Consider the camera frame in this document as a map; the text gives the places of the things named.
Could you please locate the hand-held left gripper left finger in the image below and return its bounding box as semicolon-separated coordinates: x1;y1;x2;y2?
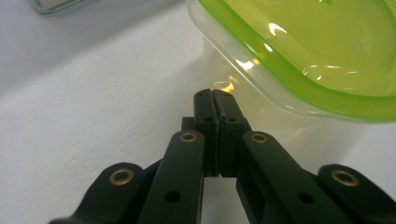
136;88;220;224

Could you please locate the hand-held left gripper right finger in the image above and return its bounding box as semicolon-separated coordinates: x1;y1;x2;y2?
214;89;353;224

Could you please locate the clear container with green lid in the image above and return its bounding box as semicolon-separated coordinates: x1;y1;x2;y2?
186;0;396;179

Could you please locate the white wire rack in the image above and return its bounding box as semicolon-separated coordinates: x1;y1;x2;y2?
29;0;105;15

